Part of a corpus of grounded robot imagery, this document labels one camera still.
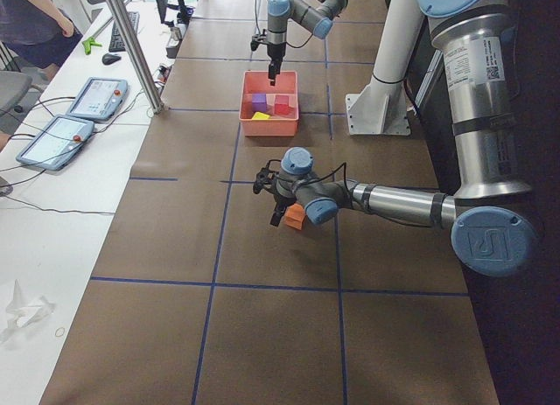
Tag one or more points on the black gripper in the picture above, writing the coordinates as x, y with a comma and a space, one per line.
276, 52
283, 199

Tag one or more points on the orange foam block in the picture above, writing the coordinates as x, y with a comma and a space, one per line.
295, 216

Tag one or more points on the purple foam block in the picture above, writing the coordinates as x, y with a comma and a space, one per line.
259, 102

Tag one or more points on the red foam block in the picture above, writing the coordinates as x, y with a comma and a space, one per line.
282, 104

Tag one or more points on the yellow foam block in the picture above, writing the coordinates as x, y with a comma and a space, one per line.
260, 116

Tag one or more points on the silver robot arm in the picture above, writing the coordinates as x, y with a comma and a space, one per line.
491, 230
317, 21

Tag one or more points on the pink plastic bin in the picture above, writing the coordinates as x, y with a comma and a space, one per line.
277, 125

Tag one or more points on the black computer mouse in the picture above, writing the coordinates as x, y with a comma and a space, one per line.
110, 58

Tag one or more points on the upper teach pendant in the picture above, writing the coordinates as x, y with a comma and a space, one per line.
99, 99

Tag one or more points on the teach pendant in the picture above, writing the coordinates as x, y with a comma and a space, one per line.
56, 145
99, 99

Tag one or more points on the green plastic clamp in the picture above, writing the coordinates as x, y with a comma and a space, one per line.
90, 43

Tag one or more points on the lower teach pendant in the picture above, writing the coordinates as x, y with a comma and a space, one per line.
56, 145

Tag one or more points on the person in purple shirt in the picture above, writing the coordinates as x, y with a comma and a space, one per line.
39, 32

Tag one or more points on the crumpled white tissue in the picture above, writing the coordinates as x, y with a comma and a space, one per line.
18, 312

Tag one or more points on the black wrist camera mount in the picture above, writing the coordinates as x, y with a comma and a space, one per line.
257, 40

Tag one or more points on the white pedestal post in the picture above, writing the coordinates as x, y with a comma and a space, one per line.
380, 107

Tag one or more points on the aluminium frame post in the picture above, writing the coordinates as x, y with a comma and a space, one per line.
136, 55

